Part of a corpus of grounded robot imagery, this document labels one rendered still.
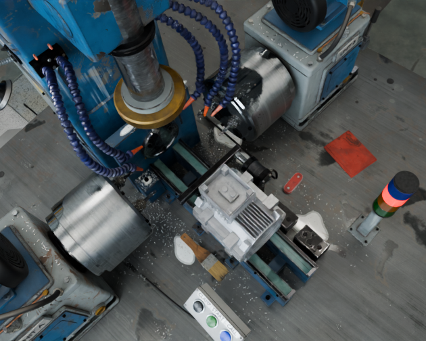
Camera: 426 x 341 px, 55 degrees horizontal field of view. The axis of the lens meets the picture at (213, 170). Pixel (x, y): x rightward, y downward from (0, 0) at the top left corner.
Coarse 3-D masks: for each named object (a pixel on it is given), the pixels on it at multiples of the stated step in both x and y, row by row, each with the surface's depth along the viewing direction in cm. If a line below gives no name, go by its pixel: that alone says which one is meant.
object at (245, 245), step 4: (232, 168) 119; (236, 172) 118; (200, 196) 116; (196, 200) 115; (200, 200) 115; (204, 200) 115; (196, 204) 116; (200, 204) 115; (276, 212) 111; (280, 212) 112; (272, 216) 112; (276, 216) 111; (280, 216) 111; (276, 220) 112; (244, 240) 109; (240, 244) 110; (244, 244) 109; (248, 244) 109; (240, 248) 110; (244, 248) 109; (248, 248) 110; (244, 260) 120
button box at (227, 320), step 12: (204, 288) 107; (192, 300) 106; (204, 300) 105; (216, 300) 106; (192, 312) 107; (204, 312) 105; (216, 312) 103; (228, 312) 105; (204, 324) 105; (228, 324) 102; (240, 324) 103; (216, 336) 103; (240, 336) 100
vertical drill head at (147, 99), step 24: (120, 0) 71; (120, 24) 75; (120, 72) 90; (144, 72) 88; (168, 72) 103; (120, 96) 102; (144, 96) 95; (168, 96) 98; (144, 120) 98; (168, 120) 100
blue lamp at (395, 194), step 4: (392, 180) 100; (388, 184) 104; (392, 184) 100; (388, 188) 103; (392, 188) 101; (388, 192) 103; (392, 192) 101; (396, 192) 100; (400, 192) 98; (392, 196) 102; (396, 196) 101; (400, 196) 100; (404, 196) 100; (408, 196) 100; (400, 200) 102
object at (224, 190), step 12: (228, 168) 112; (216, 180) 114; (228, 180) 114; (240, 180) 111; (204, 192) 110; (216, 192) 113; (228, 192) 111; (240, 192) 112; (252, 192) 109; (216, 204) 108; (228, 204) 111; (240, 204) 111; (228, 216) 106
